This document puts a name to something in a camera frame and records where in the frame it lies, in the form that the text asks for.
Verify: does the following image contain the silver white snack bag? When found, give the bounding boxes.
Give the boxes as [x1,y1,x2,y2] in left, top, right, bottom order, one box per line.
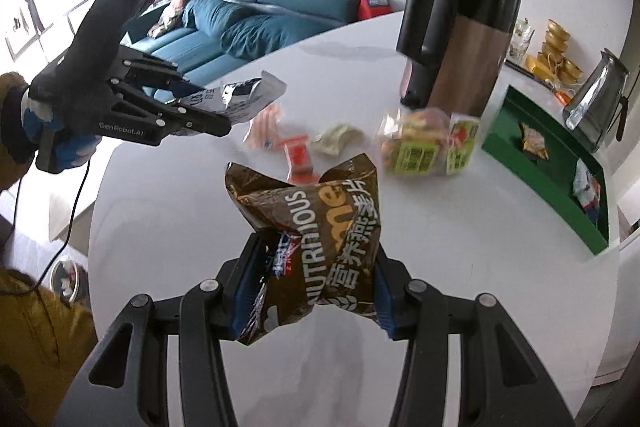
[179,70,288,124]

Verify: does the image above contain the pink striped snack packet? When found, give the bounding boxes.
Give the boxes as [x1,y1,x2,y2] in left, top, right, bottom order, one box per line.
[244,104,282,150]

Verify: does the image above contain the red small snack packet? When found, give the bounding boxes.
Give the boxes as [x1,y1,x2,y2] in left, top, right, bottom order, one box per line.
[276,134,319,184]

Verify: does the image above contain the brown gold oatmeal bag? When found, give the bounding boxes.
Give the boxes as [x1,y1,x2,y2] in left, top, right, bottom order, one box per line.
[224,154,381,345]

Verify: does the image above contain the white blue cookie bag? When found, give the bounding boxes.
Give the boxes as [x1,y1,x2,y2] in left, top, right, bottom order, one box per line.
[573,159,601,225]

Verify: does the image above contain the clear bag mixed snacks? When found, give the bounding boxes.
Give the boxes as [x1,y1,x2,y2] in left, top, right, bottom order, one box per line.
[376,108,480,176]

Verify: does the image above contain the blue white gloved left hand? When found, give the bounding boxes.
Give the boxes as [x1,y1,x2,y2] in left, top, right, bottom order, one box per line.
[21,91,102,173]

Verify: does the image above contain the patterned cushion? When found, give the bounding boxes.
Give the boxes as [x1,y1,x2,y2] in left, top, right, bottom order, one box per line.
[148,0,188,39]

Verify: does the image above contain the teal sofa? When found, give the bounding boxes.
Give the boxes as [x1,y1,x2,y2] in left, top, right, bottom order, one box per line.
[126,0,359,87]

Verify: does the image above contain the beige small snack packet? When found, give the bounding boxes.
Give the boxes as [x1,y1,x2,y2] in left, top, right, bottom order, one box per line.
[309,124,363,157]

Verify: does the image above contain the green tray box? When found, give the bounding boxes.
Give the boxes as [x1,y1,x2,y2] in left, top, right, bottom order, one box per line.
[483,87,610,255]

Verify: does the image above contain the grey glass pitcher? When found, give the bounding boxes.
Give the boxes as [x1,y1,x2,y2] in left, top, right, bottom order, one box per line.
[563,49,629,153]

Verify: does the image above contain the copper black thermos jug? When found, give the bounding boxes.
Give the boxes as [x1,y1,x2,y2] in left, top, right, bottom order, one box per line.
[396,0,522,117]

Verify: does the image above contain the yellow box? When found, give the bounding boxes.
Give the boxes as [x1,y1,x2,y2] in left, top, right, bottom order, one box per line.
[525,55,555,82]

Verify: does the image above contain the short gold bowl stack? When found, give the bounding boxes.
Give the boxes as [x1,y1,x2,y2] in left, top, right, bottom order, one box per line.
[558,58,582,86]

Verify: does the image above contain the stack of gold bowls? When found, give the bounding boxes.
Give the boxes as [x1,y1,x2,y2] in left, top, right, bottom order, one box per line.
[538,18,573,79]

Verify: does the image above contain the clear patterned glass jar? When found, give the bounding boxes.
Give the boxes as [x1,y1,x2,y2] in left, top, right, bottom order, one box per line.
[508,18,535,64]

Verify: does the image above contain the black cable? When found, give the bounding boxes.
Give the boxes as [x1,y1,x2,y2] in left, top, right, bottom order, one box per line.
[12,158,92,295]

